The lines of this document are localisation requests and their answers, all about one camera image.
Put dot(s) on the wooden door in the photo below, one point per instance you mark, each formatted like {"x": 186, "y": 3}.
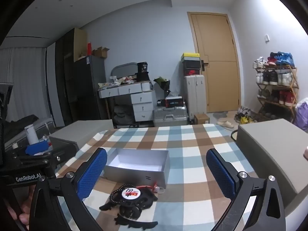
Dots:
{"x": 219, "y": 53}

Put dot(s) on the black box red stripe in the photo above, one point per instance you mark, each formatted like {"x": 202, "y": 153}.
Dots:
{"x": 173, "y": 102}

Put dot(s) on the roll of tape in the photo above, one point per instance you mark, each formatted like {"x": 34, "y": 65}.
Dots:
{"x": 14, "y": 145}

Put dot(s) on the purple bag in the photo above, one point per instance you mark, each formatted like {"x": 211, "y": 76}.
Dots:
{"x": 302, "y": 118}

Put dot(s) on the open cardboard box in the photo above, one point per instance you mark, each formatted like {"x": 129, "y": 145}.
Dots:
{"x": 101, "y": 52}

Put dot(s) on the white cup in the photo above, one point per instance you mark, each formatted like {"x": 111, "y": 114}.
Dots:
{"x": 31, "y": 134}

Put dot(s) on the upright light grey suitcase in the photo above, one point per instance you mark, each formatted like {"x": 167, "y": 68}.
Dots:
{"x": 195, "y": 96}

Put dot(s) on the black bag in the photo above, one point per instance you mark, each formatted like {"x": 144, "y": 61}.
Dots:
{"x": 142, "y": 72}

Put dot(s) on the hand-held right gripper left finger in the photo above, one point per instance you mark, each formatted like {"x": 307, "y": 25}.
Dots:
{"x": 92, "y": 173}

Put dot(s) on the pile of floor shoes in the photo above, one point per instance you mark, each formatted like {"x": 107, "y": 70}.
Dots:
{"x": 245, "y": 115}

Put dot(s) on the white round badge red print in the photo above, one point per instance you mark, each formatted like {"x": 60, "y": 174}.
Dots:
{"x": 131, "y": 193}

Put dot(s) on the silver cardboard box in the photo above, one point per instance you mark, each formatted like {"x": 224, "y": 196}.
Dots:
{"x": 137, "y": 167}

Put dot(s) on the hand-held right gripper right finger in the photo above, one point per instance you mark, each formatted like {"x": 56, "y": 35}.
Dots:
{"x": 220, "y": 173}

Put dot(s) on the rows of shoes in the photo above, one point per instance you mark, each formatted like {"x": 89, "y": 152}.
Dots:
{"x": 273, "y": 77}

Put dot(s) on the plaid blanket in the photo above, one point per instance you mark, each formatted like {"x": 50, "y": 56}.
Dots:
{"x": 190, "y": 154}

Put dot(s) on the black lace headband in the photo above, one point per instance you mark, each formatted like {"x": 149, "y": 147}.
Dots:
{"x": 134, "y": 223}

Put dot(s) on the white desk with drawers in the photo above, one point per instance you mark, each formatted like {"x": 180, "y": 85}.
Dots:
{"x": 142, "y": 101}

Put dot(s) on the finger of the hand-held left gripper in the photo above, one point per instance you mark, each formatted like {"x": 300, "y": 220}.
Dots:
{"x": 59, "y": 161}

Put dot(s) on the red packet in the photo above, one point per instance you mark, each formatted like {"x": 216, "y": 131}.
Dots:
{"x": 89, "y": 49}

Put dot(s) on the dark cloth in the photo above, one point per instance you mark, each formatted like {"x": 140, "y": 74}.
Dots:
{"x": 21, "y": 122}

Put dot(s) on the clutter of papers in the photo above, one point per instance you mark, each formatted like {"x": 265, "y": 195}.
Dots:
{"x": 118, "y": 80}

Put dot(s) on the white curtain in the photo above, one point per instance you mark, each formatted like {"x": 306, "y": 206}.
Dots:
{"x": 24, "y": 84}

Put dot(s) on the small brown cardboard box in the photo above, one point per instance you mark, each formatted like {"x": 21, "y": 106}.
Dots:
{"x": 201, "y": 119}

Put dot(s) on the red and white accessory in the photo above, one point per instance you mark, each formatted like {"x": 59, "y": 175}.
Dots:
{"x": 152, "y": 186}

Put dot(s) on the black looped hair accessory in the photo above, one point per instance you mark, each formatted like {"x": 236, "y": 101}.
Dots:
{"x": 130, "y": 211}

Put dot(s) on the person's left hand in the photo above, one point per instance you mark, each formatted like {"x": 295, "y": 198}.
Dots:
{"x": 24, "y": 219}

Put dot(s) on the black fabric accessory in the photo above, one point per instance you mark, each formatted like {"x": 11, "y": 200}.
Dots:
{"x": 146, "y": 198}

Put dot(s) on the dark wardrobe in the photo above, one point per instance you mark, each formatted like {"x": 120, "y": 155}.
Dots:
{"x": 65, "y": 77}

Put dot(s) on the beige slippers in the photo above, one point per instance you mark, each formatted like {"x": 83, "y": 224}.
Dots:
{"x": 225, "y": 124}

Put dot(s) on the green and black bouquet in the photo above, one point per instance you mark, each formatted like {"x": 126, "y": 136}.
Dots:
{"x": 162, "y": 83}

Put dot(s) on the flat silver suitcase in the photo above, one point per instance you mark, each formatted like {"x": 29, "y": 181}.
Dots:
{"x": 169, "y": 116}

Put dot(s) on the grey rounded headboard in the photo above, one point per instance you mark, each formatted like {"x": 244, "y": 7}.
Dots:
{"x": 122, "y": 68}

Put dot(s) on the dark refrigerator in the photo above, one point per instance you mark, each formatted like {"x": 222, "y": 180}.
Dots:
{"x": 89, "y": 89}

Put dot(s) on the wooden shoe rack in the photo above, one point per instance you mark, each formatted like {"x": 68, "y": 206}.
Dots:
{"x": 294, "y": 77}

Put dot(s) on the tall cardboard panel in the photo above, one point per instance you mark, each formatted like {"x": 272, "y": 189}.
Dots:
{"x": 80, "y": 43}

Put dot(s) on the pink object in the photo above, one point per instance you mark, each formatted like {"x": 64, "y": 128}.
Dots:
{"x": 306, "y": 152}

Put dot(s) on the yellow shoe box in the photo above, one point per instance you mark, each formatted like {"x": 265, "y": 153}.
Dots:
{"x": 190, "y": 57}

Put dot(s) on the blue plastic object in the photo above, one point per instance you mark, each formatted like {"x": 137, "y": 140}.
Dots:
{"x": 36, "y": 148}

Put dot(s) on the red and black shoe box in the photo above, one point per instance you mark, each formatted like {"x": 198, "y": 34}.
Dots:
{"x": 191, "y": 72}

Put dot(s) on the small black box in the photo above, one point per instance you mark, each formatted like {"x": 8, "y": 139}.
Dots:
{"x": 160, "y": 103}

